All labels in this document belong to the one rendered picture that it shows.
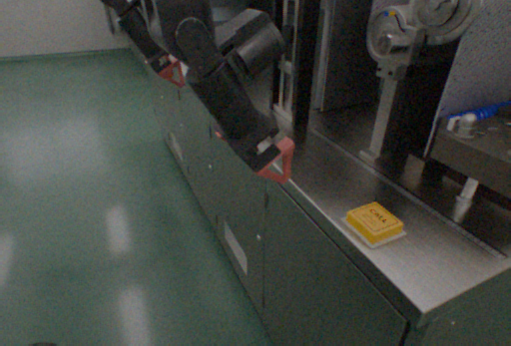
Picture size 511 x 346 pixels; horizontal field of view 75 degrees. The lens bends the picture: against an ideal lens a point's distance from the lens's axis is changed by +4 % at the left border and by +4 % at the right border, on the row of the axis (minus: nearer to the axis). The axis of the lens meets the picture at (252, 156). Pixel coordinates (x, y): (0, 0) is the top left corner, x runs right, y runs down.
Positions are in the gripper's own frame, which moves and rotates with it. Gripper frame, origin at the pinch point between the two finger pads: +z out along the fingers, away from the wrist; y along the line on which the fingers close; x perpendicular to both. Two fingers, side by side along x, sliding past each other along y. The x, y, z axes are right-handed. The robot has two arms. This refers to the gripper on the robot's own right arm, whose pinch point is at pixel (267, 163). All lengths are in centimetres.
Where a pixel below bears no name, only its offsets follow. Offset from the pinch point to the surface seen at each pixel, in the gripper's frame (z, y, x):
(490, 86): 25, -1, -51
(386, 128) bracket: 23.9, 8.0, -29.9
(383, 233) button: 19.2, -12.3, -8.0
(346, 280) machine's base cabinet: 32.3, -8.2, 1.2
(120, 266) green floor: 77, 93, 76
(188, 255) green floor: 93, 83, 48
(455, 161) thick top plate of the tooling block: 23.6, -8.9, -29.7
